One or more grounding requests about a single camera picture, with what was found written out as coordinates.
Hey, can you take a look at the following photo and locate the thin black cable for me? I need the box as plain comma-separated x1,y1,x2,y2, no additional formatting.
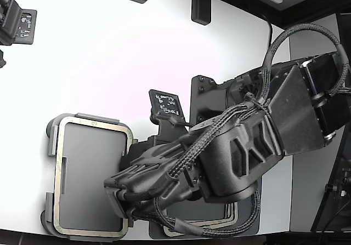
257,12,274,73

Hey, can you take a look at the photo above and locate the black external camera unit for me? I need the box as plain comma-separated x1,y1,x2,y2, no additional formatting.
0,0,23,46

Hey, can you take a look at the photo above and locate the braided cable with heat-shrink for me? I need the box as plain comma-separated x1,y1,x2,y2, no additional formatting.
128,189,261,239

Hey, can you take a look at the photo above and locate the stack of black frames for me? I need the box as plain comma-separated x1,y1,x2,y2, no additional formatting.
163,202,238,236

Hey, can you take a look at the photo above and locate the black marker plate on camera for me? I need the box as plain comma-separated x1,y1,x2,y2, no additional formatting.
16,8,38,45

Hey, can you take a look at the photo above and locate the beige 3M-backed rectangular frame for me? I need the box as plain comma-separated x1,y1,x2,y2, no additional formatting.
53,116,130,240

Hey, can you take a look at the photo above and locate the gray box fixture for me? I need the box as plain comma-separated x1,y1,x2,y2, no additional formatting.
40,112,138,243

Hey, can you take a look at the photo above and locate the tall black table bracket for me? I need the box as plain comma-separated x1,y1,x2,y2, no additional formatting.
191,0,220,26

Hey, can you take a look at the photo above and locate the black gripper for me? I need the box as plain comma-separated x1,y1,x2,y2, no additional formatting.
105,118,202,202

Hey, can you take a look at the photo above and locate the black marker plate on gripper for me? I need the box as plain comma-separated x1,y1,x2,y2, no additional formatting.
149,89,186,119

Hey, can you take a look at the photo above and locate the black six-joint robot arm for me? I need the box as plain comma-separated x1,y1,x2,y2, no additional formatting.
191,50,351,205

